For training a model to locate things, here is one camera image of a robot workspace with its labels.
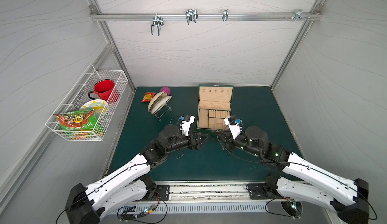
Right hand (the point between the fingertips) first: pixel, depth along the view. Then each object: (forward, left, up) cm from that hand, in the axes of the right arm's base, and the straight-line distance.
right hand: (217, 131), depth 68 cm
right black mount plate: (-19, -22, -27) cm, 40 cm away
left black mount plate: (-23, +27, -24) cm, 43 cm away
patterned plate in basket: (+6, +55, +9) cm, 56 cm away
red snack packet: (+40, +50, -23) cm, 68 cm away
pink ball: (+43, +36, -18) cm, 59 cm away
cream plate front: (+20, +33, -7) cm, 39 cm away
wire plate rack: (+21, +38, -20) cm, 48 cm away
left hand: (-3, +5, 0) cm, 6 cm away
